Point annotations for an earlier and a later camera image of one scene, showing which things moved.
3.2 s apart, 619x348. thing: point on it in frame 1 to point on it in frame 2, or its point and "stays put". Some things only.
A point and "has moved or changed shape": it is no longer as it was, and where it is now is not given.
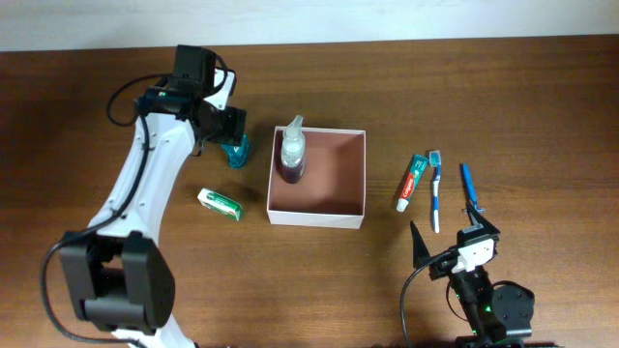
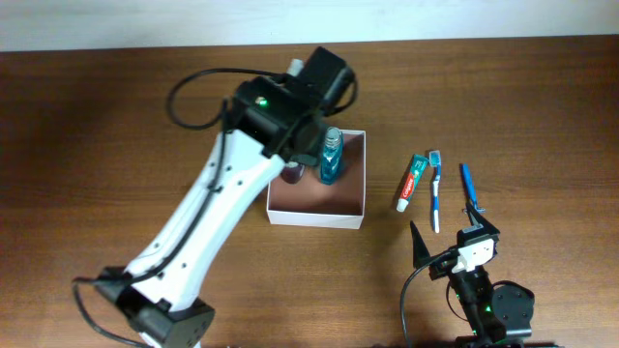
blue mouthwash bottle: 237,155 has moved or changed shape
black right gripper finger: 477,218 stays put
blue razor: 470,188 stays put
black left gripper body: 233,127 to 304,158
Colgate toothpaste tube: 415,172 stays put
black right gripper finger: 420,251 stays put
